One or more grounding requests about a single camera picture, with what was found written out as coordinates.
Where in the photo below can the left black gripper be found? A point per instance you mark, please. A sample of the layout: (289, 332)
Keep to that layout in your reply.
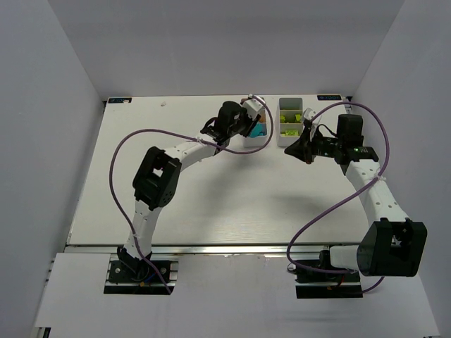
(243, 122)

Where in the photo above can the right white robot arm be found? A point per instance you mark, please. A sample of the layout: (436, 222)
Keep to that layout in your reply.
(393, 244)

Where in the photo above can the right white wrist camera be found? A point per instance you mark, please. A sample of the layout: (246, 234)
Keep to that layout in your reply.
(310, 119)

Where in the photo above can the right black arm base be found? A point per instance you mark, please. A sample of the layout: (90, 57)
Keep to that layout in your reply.
(321, 285)

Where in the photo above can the left white sorting container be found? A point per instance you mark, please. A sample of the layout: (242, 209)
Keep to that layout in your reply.
(254, 142)

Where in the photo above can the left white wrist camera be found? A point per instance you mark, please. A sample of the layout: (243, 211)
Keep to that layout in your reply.
(254, 109)

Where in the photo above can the right white sorting container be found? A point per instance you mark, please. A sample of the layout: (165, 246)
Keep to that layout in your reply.
(288, 106)

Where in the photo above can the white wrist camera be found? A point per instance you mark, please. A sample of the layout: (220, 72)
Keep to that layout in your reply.
(310, 119)
(254, 109)

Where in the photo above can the white sorting container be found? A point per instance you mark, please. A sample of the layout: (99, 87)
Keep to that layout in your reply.
(254, 142)
(288, 106)

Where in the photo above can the aluminium table rail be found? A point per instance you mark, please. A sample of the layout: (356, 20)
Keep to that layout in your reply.
(220, 249)

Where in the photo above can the cyan arched lego brick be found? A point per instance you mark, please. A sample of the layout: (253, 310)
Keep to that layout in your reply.
(259, 130)

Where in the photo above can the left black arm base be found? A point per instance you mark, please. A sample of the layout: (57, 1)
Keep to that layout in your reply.
(128, 275)

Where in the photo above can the pale green 2x2 lego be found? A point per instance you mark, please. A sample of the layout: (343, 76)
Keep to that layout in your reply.
(290, 133)

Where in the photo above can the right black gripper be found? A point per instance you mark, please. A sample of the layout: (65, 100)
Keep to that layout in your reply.
(309, 146)

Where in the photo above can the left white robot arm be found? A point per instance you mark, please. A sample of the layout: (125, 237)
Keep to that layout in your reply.
(157, 177)

